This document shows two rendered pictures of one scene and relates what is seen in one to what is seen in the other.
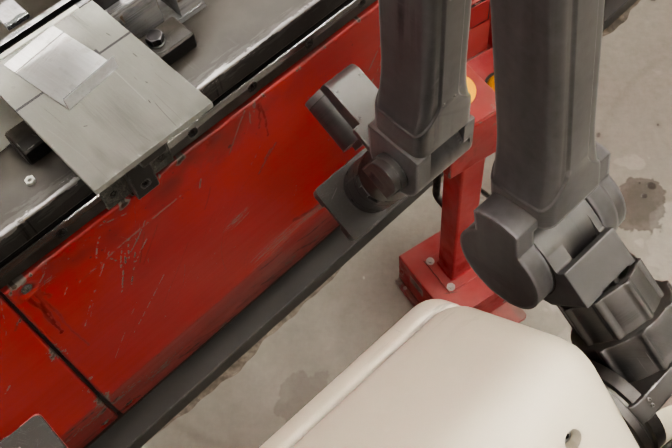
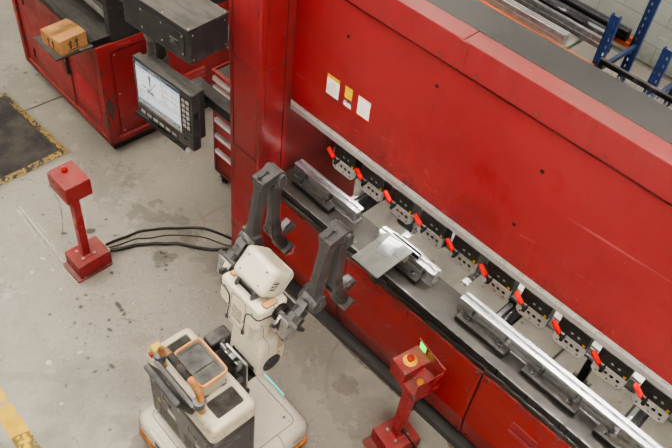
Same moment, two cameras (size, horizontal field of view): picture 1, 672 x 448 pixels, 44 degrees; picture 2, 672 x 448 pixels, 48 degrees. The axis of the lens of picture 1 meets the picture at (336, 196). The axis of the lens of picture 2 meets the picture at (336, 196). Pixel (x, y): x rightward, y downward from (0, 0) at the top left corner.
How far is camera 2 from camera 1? 2.96 m
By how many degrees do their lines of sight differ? 47
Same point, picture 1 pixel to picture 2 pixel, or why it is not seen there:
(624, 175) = not seen: outside the picture
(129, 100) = (378, 261)
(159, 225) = (373, 294)
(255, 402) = (346, 368)
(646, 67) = not seen: outside the picture
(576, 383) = (273, 271)
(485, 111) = (402, 368)
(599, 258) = (303, 302)
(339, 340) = (371, 397)
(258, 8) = (429, 300)
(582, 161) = (312, 288)
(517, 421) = (269, 264)
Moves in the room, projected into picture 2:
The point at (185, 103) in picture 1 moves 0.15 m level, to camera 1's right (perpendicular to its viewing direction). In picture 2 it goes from (376, 272) to (381, 297)
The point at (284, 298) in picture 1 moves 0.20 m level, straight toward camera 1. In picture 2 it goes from (386, 375) to (353, 382)
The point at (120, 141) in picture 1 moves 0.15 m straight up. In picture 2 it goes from (365, 260) to (369, 240)
